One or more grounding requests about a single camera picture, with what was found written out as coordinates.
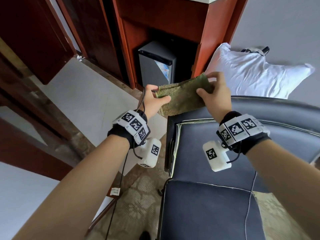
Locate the black leather chair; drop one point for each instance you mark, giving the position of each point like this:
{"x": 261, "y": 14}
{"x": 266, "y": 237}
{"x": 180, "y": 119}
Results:
{"x": 210, "y": 207}

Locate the grey mini fridge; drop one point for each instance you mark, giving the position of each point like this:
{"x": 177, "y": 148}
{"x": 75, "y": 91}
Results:
{"x": 155, "y": 65}

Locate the person's left forearm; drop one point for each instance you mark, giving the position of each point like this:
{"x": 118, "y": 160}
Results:
{"x": 75, "y": 197}

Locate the person's right forearm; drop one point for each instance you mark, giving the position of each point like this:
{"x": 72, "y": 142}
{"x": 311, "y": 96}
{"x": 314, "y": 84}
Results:
{"x": 290, "y": 187}

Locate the green cleaning cloth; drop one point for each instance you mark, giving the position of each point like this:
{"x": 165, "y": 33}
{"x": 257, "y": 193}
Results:
{"x": 182, "y": 95}

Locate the person's left hand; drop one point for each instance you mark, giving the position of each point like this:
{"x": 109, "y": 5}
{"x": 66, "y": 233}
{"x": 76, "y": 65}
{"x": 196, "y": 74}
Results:
{"x": 152, "y": 102}

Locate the white marker left wristband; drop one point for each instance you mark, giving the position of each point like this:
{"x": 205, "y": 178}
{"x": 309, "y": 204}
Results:
{"x": 131, "y": 125}

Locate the person's right hand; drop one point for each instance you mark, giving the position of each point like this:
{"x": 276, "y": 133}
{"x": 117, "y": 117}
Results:
{"x": 217, "y": 97}

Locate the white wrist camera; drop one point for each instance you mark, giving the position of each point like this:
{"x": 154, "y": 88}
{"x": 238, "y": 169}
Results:
{"x": 150, "y": 153}
{"x": 216, "y": 156}

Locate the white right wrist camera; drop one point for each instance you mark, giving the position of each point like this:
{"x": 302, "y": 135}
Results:
{"x": 216, "y": 156}

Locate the white marker wristband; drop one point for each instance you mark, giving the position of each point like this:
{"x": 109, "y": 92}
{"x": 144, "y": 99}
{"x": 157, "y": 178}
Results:
{"x": 242, "y": 130}
{"x": 131, "y": 125}

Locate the black and white bag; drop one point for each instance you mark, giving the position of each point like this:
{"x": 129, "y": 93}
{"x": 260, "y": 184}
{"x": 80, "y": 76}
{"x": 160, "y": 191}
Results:
{"x": 255, "y": 50}

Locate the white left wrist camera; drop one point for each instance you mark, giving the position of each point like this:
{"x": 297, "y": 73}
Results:
{"x": 150, "y": 153}

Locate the white marker right wristband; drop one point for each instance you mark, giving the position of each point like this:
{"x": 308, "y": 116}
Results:
{"x": 242, "y": 130}

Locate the white pillow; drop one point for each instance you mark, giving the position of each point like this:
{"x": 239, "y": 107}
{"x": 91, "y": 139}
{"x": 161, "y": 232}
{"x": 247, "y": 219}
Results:
{"x": 255, "y": 75}

